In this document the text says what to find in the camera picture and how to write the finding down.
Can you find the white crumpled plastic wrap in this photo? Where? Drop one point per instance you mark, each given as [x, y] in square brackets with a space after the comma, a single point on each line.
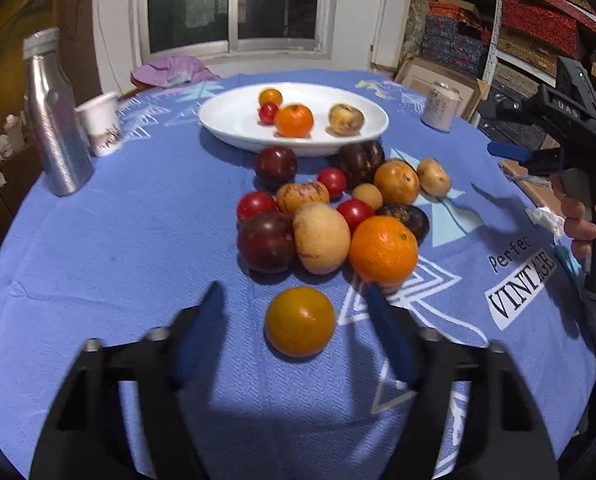
[545, 220]

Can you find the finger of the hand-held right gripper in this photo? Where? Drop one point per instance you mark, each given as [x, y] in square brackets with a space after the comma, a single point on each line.
[507, 151]
[503, 106]

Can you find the large orange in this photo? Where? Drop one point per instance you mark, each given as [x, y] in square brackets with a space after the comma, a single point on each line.
[383, 250]

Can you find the white printed paper cup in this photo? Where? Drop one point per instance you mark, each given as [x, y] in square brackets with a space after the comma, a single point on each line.
[100, 120]

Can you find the blue printed tablecloth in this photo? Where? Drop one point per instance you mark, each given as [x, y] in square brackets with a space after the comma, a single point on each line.
[127, 235]

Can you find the brown-yellow round fruit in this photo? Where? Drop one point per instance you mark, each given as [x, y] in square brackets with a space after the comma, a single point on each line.
[346, 119]

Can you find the yellow-orange round tomato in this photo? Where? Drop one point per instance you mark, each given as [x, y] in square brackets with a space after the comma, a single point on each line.
[300, 321]

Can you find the small tan longan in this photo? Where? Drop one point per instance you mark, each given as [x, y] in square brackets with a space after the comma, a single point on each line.
[367, 196]

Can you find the white plastic wall conduit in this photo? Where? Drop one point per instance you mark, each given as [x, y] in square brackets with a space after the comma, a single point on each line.
[388, 10]

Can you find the dark wrinkled passion fruit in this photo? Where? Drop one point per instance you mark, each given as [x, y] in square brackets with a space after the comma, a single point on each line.
[408, 219]

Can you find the purple cloth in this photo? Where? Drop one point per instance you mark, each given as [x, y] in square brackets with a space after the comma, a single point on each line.
[172, 70]

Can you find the small dark purple plum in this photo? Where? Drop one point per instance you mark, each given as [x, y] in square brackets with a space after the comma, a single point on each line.
[276, 166]

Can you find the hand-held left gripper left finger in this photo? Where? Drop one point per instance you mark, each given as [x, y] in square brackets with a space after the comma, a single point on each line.
[202, 332]

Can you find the small orange tomato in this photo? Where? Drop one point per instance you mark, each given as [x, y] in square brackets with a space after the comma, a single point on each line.
[270, 96]

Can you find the wooden cabinet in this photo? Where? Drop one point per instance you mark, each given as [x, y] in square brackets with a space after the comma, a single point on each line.
[7, 60]

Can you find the clutter of small shelf items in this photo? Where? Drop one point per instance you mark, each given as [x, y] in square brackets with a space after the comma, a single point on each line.
[2, 147]

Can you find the silver metal bottle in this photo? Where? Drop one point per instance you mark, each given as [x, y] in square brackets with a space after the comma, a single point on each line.
[52, 125]

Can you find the striped yellow pepino melon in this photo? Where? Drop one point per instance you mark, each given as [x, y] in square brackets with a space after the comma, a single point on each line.
[303, 196]

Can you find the white drink can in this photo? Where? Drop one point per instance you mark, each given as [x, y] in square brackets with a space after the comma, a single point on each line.
[440, 107]

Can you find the large dark purple plum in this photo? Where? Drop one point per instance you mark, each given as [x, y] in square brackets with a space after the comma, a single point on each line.
[267, 241]

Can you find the sliding glass window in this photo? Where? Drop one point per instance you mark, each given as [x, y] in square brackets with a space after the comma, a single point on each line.
[192, 0]

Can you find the yellow potato-shaped fruit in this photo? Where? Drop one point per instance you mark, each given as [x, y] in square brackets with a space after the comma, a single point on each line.
[433, 176]

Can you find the flat cardboard boxes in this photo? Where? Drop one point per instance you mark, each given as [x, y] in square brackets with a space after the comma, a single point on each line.
[428, 72]

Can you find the white oval plate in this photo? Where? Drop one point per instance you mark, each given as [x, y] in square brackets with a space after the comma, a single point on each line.
[227, 120]

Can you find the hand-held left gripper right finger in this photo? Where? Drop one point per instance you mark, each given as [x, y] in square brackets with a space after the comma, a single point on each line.
[393, 335]

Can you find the small red cherry tomato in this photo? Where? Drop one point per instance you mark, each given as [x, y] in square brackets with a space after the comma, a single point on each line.
[332, 181]
[268, 113]

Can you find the dark purple passion fruit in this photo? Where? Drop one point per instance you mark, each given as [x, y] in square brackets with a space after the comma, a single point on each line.
[360, 160]

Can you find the person's right hand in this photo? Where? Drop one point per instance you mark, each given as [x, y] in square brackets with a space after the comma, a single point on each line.
[578, 225]

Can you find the white perforated shelf post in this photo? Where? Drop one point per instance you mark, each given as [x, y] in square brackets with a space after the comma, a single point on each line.
[495, 20]

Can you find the stack of patterned gift boxes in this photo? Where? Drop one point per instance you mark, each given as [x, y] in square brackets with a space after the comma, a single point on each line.
[533, 20]

